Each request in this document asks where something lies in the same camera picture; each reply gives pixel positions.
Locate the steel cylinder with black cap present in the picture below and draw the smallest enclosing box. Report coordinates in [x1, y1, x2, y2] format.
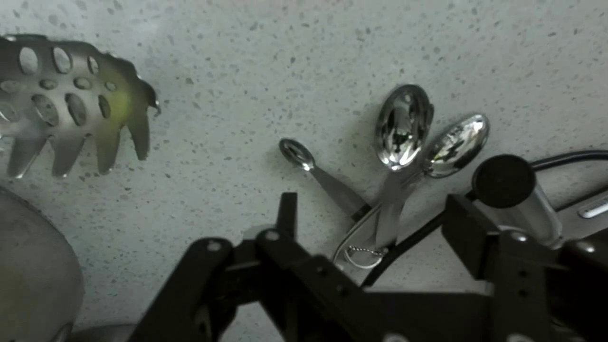
[471, 152, 564, 251]

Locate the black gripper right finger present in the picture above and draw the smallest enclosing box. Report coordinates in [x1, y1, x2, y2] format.
[442, 192, 608, 342]

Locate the large steel measuring spoon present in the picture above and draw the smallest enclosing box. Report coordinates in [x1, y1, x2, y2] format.
[368, 84, 436, 253]

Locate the stainless steel pot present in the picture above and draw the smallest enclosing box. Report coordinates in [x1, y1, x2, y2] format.
[0, 187, 138, 342]

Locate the medium steel measuring spoon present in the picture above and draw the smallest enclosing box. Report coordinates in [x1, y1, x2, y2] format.
[334, 111, 491, 263]

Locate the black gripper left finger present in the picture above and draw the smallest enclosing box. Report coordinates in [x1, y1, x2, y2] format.
[127, 190, 381, 342]

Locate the small steel measuring spoon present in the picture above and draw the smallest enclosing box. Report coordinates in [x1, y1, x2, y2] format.
[277, 137, 372, 223]

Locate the steel slotted pasta server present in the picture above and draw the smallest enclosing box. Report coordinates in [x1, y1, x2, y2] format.
[0, 35, 161, 181]

